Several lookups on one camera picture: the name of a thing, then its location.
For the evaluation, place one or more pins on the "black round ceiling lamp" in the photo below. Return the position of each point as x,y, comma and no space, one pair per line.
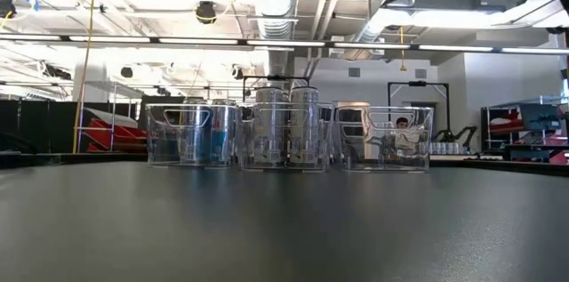
126,72
237,72

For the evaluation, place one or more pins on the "grey wall vent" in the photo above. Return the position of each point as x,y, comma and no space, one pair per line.
421,73
354,72

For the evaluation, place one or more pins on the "black ceiling-mounted device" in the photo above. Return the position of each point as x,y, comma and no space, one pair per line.
6,6
205,11

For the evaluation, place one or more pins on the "metal shelf unit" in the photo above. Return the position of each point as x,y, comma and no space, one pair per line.
540,117

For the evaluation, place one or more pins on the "white Celsius can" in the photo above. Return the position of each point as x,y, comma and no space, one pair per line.
271,139
304,139

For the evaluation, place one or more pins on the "red storage bins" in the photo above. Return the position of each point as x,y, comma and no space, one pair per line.
111,137

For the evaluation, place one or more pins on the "black partition panel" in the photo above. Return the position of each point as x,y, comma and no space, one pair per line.
35,126

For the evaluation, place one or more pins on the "person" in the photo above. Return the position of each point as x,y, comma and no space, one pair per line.
402,123

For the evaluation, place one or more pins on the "blue silver Red Bull can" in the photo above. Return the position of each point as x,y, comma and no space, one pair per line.
223,139
195,139

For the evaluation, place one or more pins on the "clear plastic bin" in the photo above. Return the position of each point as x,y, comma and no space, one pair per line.
326,148
164,148
355,157

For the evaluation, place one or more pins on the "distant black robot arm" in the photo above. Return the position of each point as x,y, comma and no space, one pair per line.
446,134

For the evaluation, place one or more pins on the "long ceiling light bar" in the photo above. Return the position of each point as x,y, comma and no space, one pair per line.
200,41

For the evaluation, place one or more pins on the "row of distant cans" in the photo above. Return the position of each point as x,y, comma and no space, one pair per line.
446,148

